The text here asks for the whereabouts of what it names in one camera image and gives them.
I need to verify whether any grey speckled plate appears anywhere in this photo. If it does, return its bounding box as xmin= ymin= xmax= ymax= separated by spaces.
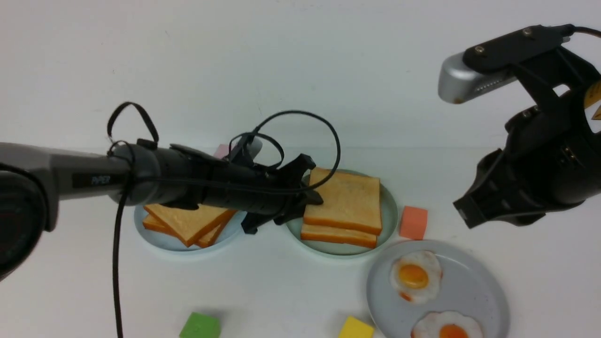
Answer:
xmin=365 ymin=240 xmax=510 ymax=338

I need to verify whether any black cable image-left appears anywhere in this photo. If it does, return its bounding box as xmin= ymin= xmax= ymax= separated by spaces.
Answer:
xmin=107 ymin=102 xmax=341 ymax=338

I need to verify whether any toast slice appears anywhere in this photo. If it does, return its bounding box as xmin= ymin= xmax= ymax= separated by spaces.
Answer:
xmin=303 ymin=171 xmax=383 ymax=236
xmin=142 ymin=215 xmax=227 ymax=248
xmin=143 ymin=205 xmax=236 ymax=247
xmin=300 ymin=224 xmax=378 ymax=249

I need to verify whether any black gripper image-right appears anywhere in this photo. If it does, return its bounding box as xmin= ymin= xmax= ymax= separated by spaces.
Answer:
xmin=454 ymin=89 xmax=600 ymax=228

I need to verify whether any light blue plate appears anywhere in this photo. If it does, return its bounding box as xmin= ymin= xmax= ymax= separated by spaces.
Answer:
xmin=133 ymin=206 xmax=246 ymax=258

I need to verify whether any orange cube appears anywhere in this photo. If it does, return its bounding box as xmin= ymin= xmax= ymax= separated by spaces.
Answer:
xmin=399 ymin=206 xmax=429 ymax=240

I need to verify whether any fried egg middle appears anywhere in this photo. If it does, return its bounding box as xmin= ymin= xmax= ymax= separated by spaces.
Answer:
xmin=389 ymin=250 xmax=443 ymax=305

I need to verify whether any green plate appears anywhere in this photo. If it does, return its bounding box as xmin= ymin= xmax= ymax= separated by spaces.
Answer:
xmin=286 ymin=170 xmax=400 ymax=257

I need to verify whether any fried egg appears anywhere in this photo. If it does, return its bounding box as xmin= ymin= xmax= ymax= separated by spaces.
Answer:
xmin=389 ymin=250 xmax=443 ymax=305
xmin=410 ymin=311 xmax=484 ymax=338

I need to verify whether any pink cube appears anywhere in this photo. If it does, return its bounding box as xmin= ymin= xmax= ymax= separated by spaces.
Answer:
xmin=213 ymin=144 xmax=235 ymax=161

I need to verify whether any silver wrist camera image-right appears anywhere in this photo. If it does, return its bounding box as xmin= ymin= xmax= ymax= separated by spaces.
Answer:
xmin=438 ymin=24 xmax=601 ymax=113

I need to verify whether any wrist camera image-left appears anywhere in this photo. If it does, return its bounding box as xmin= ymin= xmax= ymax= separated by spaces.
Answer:
xmin=225 ymin=133 xmax=262 ymax=167

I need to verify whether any yellow cube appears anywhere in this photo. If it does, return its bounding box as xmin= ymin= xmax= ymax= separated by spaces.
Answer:
xmin=338 ymin=316 xmax=375 ymax=338

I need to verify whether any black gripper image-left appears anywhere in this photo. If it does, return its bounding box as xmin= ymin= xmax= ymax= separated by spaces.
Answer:
xmin=207 ymin=154 xmax=324 ymax=235

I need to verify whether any black cable image-right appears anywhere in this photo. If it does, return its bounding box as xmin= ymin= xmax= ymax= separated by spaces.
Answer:
xmin=570 ymin=26 xmax=601 ymax=38

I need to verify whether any fried egg front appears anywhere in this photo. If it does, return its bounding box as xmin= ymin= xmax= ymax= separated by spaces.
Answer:
xmin=410 ymin=311 xmax=484 ymax=338

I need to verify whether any green cube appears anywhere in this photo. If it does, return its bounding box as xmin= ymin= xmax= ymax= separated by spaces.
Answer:
xmin=179 ymin=312 xmax=221 ymax=338

